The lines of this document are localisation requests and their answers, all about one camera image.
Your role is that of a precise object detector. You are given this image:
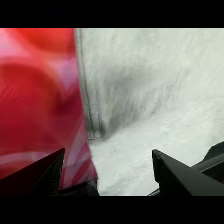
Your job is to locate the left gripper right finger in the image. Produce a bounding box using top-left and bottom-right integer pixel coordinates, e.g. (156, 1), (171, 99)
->
(151, 149), (224, 197)

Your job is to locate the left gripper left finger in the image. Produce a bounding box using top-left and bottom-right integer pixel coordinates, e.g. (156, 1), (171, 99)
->
(0, 147), (66, 197)

